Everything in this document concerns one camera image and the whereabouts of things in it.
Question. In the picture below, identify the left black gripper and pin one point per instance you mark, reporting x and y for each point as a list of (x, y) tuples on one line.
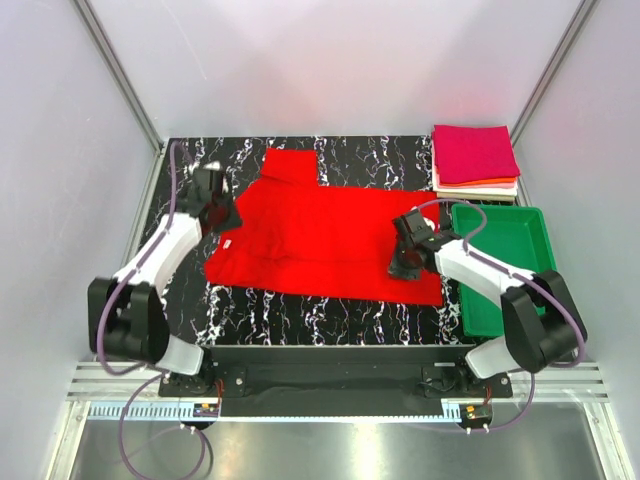
[(234, 220)]

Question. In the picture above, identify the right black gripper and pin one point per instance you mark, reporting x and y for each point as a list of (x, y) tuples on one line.
[(396, 270)]

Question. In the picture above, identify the red t shirt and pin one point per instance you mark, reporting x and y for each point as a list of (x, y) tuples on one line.
[(301, 238)]

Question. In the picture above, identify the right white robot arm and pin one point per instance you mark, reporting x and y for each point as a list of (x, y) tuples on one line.
[(541, 323)]

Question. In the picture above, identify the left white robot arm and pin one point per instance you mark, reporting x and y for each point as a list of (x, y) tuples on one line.
[(126, 318)]

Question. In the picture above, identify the orange folded t shirt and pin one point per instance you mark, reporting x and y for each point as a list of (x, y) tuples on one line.
[(504, 182)]

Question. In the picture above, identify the cream folded t shirt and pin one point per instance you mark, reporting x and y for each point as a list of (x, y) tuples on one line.
[(473, 197)]

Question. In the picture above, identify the magenta folded t shirt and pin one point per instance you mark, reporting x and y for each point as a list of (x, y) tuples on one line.
[(473, 155)]

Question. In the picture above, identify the black marbled table mat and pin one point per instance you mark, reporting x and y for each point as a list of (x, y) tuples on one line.
[(206, 314)]

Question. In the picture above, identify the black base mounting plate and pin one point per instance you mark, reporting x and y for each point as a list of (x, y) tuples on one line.
[(437, 370)]

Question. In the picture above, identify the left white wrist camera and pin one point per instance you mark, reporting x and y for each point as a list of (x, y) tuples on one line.
[(213, 166)]

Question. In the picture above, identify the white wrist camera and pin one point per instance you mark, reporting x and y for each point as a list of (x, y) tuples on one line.
[(429, 222), (213, 166)]

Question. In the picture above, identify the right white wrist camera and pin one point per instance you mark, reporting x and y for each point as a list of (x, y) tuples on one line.
[(429, 222)]

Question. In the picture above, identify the right aluminium frame post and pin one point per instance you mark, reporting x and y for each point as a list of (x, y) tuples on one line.
[(567, 41)]

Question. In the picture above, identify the aluminium frame post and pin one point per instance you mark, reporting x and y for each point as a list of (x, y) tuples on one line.
[(567, 41), (107, 52)]

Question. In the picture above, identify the aluminium front rail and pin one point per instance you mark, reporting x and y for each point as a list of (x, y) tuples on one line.
[(90, 383)]

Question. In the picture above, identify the left aluminium frame post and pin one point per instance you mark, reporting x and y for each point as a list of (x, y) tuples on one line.
[(107, 52)]

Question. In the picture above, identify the white slotted cable duct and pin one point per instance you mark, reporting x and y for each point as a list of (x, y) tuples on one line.
[(149, 411)]

